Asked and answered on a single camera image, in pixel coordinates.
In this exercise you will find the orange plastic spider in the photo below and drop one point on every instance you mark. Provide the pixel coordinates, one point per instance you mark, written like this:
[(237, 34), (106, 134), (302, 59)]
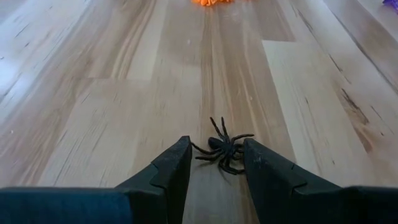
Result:
[(211, 2)]

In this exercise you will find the black plastic spider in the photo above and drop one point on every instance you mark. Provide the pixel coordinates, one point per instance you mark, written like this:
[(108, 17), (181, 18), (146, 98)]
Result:
[(224, 147)]

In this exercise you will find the purple plastic witch hat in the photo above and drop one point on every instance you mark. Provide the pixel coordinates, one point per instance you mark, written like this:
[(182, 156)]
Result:
[(391, 3)]

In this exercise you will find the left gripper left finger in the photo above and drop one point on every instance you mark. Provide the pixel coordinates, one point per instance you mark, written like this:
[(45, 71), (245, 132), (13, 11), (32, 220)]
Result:
[(168, 174)]

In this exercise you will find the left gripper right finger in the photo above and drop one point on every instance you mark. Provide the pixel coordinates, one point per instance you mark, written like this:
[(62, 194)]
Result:
[(270, 180)]

